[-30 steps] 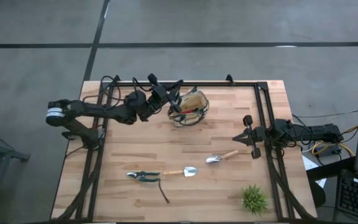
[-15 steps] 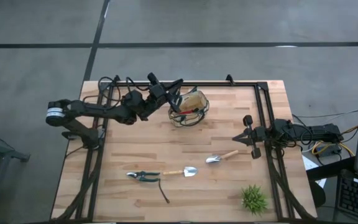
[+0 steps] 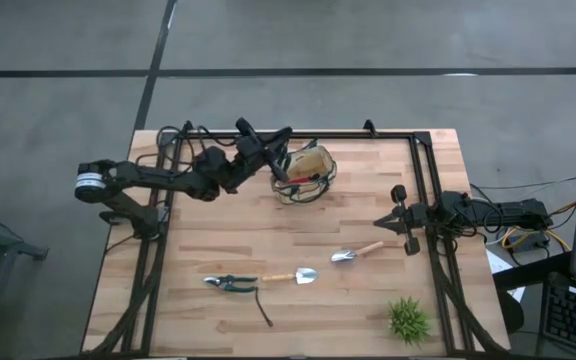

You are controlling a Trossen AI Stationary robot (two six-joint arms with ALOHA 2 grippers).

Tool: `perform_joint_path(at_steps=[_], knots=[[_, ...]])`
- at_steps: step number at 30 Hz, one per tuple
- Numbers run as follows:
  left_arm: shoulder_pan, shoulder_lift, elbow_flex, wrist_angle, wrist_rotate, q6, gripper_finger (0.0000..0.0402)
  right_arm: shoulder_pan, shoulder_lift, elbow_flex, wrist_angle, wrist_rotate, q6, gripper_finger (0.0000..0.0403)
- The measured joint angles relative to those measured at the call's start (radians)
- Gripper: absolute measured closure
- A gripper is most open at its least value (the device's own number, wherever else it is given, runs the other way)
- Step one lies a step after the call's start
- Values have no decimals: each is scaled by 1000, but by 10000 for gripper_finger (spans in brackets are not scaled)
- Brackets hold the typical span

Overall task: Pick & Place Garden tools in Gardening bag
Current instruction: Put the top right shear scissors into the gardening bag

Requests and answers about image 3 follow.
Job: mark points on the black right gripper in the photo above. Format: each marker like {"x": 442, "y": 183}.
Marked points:
{"x": 413, "y": 216}

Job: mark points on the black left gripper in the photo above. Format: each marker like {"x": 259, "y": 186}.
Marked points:
{"x": 255, "y": 152}

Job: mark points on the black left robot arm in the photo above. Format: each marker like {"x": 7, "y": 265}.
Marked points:
{"x": 168, "y": 177}

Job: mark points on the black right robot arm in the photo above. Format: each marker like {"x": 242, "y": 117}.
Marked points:
{"x": 493, "y": 210}

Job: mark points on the green artificial plant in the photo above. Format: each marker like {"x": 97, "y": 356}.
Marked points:
{"x": 409, "y": 321}

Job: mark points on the white paper sheet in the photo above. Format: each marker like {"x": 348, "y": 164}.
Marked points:
{"x": 497, "y": 262}

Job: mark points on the grey power box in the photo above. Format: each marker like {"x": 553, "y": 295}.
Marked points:
{"x": 530, "y": 241}

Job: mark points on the black keyboard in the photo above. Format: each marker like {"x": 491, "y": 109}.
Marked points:
{"x": 575, "y": 315}

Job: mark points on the black metal table frame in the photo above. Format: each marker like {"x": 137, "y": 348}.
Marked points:
{"x": 343, "y": 135}

